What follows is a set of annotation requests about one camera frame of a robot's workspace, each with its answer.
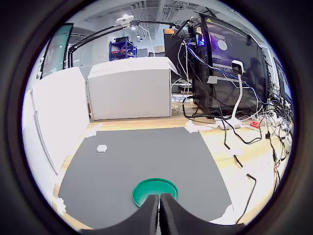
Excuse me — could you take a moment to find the blue cable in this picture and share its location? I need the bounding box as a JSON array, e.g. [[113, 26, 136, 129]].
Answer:
[[187, 45, 261, 100]]

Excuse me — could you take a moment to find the thin black cable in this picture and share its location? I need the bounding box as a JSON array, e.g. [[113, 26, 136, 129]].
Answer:
[[182, 96, 221, 120]]

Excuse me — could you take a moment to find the white tape piece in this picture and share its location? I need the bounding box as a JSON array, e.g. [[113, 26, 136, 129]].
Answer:
[[55, 197, 67, 216], [184, 120, 216, 133], [85, 122, 103, 138], [215, 204, 235, 225]]

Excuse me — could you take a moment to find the white power strip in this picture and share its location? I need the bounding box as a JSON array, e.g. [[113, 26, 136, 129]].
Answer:
[[244, 114, 272, 128]]

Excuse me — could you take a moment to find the teal banner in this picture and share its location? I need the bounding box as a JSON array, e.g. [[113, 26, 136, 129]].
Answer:
[[36, 23, 74, 79]]

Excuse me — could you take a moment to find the white cable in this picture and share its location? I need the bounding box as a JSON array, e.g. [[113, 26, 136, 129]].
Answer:
[[171, 40, 195, 112]]

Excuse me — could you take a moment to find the black taped cable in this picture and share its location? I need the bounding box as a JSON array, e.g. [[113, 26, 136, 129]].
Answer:
[[233, 154, 257, 225]]

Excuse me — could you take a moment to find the dark grey mat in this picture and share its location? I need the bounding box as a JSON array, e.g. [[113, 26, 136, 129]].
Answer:
[[58, 126, 233, 230]]

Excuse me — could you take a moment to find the black computer tower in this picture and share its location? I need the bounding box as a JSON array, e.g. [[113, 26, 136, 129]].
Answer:
[[189, 13, 268, 118]]

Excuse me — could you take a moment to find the round green lid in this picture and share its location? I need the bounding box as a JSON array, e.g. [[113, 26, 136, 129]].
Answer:
[[132, 178, 179, 209]]

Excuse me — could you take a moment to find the black monitor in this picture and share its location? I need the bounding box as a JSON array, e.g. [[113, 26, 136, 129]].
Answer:
[[163, 24, 196, 83]]

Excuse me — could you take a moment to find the white foam board panel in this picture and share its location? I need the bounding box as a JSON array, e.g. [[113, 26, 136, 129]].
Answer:
[[22, 89, 60, 196], [31, 66, 90, 175]]

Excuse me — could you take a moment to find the blue metal shelf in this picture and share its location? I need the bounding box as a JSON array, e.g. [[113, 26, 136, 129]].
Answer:
[[109, 36, 137, 61]]

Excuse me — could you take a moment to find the white camera on gooseneck stand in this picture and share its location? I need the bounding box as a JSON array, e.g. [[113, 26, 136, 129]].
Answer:
[[215, 59, 246, 129]]

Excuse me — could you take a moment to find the pale grey box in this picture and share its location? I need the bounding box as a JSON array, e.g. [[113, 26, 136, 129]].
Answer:
[[87, 56, 180, 121]]

